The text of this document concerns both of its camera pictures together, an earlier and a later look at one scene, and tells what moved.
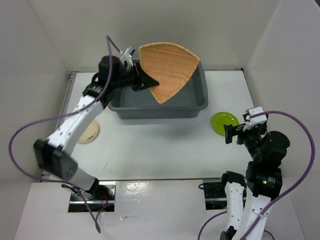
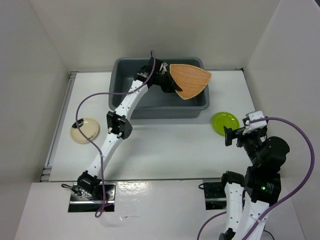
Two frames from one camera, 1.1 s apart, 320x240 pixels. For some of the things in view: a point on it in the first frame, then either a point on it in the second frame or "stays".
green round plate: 220,118 stays
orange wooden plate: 169,65 to 192,80
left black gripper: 142,80 to 168,88
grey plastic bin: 188,101 stays
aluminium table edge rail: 45,174 stays
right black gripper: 230,130 stays
